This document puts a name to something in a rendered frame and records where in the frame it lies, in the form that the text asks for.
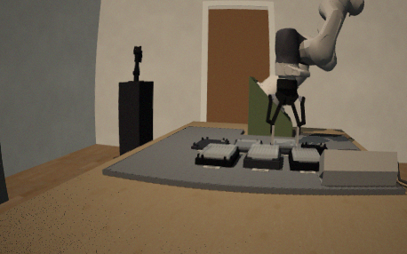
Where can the white operator button panel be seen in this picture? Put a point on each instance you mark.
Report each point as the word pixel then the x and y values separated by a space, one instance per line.
pixel 358 168

